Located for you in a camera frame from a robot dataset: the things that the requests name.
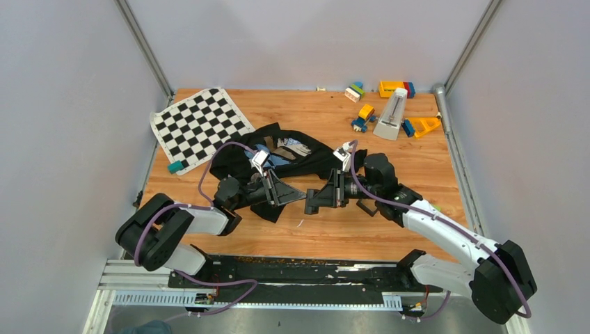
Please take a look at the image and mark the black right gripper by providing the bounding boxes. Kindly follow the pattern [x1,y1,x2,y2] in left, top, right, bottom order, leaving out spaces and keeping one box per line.
[308,169,379,209]

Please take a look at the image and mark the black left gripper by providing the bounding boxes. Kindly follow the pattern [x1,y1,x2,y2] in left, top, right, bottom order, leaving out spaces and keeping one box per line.
[232,169,306,211]

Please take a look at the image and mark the black printed t-shirt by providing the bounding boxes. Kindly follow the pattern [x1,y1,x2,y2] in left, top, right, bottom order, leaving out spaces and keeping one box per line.
[209,123,346,223]

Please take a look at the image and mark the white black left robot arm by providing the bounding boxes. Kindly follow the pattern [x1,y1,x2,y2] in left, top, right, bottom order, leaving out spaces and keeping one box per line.
[115,170,306,287]

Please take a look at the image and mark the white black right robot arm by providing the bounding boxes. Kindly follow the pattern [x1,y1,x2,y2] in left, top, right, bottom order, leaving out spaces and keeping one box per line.
[305,153,538,324]

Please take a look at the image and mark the yellow blue toy car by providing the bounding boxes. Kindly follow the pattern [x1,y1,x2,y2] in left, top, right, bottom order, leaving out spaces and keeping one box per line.
[351,104,377,133]

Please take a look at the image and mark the white metronome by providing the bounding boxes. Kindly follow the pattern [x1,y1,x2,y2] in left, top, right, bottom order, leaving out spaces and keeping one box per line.
[373,88,408,141]

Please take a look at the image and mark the white green toy bricks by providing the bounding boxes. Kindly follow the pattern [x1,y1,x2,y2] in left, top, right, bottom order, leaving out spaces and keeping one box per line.
[344,81,365,103]

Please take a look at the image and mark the black white checkerboard mat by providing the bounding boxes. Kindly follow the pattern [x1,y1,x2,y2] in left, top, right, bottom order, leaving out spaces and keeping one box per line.
[150,88,255,175]

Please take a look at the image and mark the teal small block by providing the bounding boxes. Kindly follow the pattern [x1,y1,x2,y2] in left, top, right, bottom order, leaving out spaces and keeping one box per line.
[167,161,184,174]

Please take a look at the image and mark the orange triangular toy piece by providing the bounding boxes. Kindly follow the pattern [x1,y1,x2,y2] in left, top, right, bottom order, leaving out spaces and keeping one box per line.
[409,117,442,138]

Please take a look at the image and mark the yellow toy brick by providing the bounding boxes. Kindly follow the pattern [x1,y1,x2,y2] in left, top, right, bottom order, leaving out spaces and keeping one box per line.
[378,81,406,98]

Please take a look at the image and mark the red blue toy brick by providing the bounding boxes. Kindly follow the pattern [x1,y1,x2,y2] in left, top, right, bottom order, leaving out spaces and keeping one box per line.
[403,81,416,99]

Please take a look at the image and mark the grey metal pipe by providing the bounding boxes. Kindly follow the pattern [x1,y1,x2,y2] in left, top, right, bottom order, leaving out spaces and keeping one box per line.
[432,83,452,136]

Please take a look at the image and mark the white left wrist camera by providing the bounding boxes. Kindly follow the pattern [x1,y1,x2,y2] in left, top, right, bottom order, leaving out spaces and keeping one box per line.
[250,150,270,177]

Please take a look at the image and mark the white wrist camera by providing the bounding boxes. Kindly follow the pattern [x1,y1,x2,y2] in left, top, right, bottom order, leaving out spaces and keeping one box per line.
[250,150,270,177]
[333,142,352,162]

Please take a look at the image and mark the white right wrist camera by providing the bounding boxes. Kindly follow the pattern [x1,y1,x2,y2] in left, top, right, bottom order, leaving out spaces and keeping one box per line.
[333,142,352,162]

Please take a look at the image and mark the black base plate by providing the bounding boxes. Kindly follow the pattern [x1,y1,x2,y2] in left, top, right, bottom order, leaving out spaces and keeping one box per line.
[196,255,441,305]

